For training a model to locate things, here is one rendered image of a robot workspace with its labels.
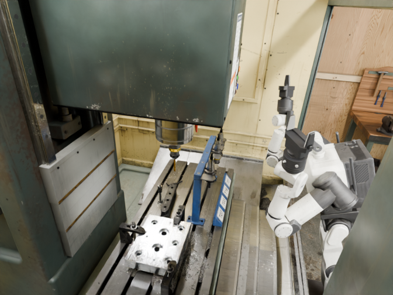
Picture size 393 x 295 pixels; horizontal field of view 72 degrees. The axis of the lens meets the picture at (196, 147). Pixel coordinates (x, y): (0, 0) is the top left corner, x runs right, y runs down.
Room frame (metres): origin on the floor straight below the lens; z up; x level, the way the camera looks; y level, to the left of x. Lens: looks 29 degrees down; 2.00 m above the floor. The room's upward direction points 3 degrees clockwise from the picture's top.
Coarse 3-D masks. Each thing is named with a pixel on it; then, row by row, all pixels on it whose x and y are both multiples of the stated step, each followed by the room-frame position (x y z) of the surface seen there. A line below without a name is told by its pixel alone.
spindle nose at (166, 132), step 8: (160, 128) 0.92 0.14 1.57; (168, 128) 0.91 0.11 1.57; (176, 128) 0.90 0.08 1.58; (184, 128) 0.92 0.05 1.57; (192, 128) 0.95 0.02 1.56; (160, 136) 0.92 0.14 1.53; (168, 136) 0.91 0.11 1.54; (176, 136) 0.90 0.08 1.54; (184, 136) 0.92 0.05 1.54; (192, 136) 0.95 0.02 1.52; (168, 144) 0.91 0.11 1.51; (176, 144) 0.91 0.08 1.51; (184, 144) 0.92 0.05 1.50
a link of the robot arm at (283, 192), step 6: (300, 174) 0.87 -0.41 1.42; (306, 174) 0.88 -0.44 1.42; (300, 180) 0.85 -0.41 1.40; (282, 186) 0.93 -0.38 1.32; (294, 186) 0.86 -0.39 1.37; (300, 186) 0.85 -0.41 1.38; (276, 192) 0.91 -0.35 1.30; (282, 192) 0.89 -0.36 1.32; (288, 192) 0.87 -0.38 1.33; (294, 192) 0.85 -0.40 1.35; (300, 192) 0.88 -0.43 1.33; (288, 198) 0.88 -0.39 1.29
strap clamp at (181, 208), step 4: (180, 208) 1.10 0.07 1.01; (184, 208) 1.11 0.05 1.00; (180, 212) 1.06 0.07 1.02; (184, 212) 1.12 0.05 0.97; (176, 216) 1.05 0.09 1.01; (180, 216) 1.05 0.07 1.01; (184, 216) 1.12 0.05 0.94; (176, 220) 1.02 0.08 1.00; (180, 220) 1.09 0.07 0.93; (184, 220) 1.12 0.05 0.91; (176, 224) 1.00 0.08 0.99
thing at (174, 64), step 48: (48, 0) 0.94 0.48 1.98; (96, 0) 0.90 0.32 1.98; (144, 0) 0.87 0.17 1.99; (192, 0) 0.84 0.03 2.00; (240, 0) 0.98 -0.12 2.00; (48, 48) 0.94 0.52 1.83; (96, 48) 0.91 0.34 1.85; (144, 48) 0.87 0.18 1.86; (192, 48) 0.84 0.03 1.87; (96, 96) 0.91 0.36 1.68; (144, 96) 0.87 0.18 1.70; (192, 96) 0.84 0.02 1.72
